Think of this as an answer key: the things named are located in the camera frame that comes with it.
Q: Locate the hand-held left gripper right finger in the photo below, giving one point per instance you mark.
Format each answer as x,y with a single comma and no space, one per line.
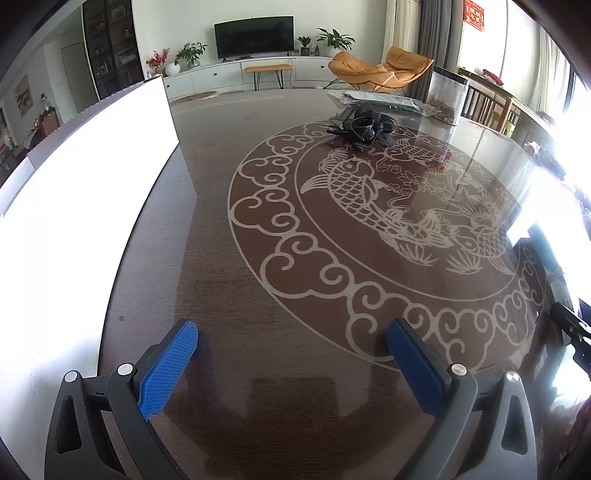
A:
415,364

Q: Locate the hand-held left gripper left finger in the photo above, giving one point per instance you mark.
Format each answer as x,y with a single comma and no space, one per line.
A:
168,364

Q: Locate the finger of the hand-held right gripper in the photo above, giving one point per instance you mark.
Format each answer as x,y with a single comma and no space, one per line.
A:
579,337

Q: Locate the wooden dining chair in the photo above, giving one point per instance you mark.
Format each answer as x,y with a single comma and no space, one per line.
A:
489,104

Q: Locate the clear jar with black lid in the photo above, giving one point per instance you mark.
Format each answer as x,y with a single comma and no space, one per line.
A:
445,94

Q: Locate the white television console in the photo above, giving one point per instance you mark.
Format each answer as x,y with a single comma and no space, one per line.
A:
207,78

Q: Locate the round white vase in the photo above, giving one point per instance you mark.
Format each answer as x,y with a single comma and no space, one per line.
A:
173,69

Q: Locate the orange lounge chair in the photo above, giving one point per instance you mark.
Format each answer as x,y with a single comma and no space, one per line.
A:
383,69

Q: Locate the white interior door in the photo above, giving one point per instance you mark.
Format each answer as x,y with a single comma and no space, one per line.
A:
76,76

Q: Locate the red flowers in vase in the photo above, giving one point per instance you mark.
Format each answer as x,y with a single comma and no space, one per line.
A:
157,61

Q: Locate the green potted plant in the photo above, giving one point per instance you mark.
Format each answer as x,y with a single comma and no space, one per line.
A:
190,53

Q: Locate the wooden bench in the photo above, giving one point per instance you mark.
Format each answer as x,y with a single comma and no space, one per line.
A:
268,68

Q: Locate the dark display cabinet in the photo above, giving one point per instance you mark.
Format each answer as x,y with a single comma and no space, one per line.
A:
113,50

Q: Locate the grey curtain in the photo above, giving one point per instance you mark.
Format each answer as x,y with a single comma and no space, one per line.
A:
438,32

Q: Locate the large leafy potted plant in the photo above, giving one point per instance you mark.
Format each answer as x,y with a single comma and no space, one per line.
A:
336,39

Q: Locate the white standing air conditioner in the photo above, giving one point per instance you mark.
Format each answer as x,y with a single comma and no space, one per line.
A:
401,27

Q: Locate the black television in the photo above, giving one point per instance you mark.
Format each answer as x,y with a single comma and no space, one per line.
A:
254,37

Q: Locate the small potted plant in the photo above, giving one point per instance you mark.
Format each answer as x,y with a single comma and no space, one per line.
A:
304,45

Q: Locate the framed wall painting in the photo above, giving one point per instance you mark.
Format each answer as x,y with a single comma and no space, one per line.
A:
23,93

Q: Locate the red wall decoration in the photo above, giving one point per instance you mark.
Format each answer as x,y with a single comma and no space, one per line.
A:
475,14

